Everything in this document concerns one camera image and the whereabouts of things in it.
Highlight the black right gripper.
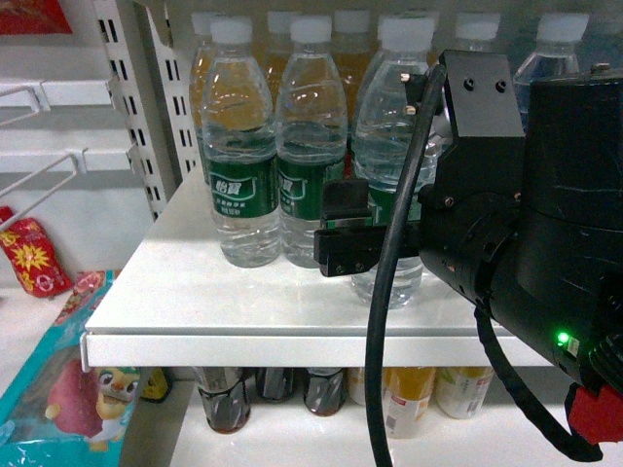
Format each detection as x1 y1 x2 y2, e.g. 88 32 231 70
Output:
313 50 525 307

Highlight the clear water bottle green label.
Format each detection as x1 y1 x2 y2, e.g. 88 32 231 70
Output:
351 16 439 309

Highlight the water bottle shelf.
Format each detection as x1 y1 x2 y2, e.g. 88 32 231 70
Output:
275 15 348 269
201 16 280 268

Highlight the water bottle rightmost players label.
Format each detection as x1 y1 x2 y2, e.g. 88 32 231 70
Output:
513 13 590 131

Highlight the dark tea bottle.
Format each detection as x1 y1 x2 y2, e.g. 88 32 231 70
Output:
255 367 296 403
303 367 347 416

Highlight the white perforated shelf upright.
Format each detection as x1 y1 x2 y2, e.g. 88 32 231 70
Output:
93 1 186 219

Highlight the white milk drink bottle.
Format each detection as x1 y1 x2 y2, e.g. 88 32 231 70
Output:
434 367 494 419

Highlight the yellow white juice bottle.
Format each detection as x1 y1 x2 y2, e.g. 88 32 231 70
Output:
383 367 436 439

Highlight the dark tea bottle below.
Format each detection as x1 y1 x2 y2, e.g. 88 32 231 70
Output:
193 367 251 434

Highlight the red snack packet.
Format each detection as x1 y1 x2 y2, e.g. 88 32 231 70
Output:
1 218 73 299

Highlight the teal snack bag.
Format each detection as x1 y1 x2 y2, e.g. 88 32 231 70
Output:
1 270 141 466

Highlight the black cable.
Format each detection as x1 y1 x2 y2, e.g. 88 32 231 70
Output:
364 62 449 467

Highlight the white wire hook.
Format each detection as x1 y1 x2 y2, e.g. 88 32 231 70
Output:
1 152 87 231

